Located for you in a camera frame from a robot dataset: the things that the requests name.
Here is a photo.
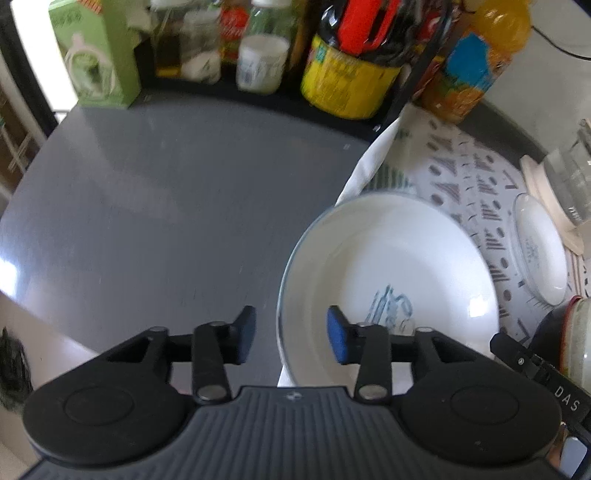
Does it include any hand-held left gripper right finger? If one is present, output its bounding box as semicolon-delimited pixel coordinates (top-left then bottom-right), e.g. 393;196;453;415
327;305;494;403

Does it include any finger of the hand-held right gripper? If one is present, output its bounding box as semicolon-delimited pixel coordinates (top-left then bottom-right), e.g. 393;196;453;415
490;333;591;432

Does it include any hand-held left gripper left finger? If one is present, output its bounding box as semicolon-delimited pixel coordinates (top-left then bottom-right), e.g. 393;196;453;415
99;305;257;404

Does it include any red and black bowl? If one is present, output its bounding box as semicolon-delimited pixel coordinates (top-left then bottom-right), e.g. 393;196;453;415
526;295;591;370

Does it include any large white bowl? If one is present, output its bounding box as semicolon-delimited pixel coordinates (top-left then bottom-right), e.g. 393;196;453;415
276;193;502;386

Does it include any white plate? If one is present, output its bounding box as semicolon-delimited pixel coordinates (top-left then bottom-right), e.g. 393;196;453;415
512;193;568;306

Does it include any patterned fringed table mat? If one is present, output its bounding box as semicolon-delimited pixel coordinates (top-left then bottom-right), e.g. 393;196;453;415
362;108;591;352

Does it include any yellow label soy sauce bottle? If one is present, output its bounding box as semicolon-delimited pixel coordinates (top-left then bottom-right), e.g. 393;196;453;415
300;0;455;121

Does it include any black spice rack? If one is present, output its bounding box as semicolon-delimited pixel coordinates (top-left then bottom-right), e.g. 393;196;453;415
139;0;455;139

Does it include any glass jar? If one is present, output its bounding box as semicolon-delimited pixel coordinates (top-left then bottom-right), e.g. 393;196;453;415
178;9;222;85

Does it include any orange soda bottle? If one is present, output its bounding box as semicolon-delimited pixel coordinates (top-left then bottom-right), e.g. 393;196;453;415
418;0;533;124

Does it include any small red label bottle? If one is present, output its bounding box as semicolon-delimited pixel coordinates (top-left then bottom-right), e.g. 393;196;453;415
219;0;252;65

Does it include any green carton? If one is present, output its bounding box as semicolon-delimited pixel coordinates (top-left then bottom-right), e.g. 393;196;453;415
48;0;141;109

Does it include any red snack packet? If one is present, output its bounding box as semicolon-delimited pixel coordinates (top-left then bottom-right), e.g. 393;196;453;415
406;0;462;100

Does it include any grey power cable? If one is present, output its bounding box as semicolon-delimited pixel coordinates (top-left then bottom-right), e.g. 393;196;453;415
531;23;591;61

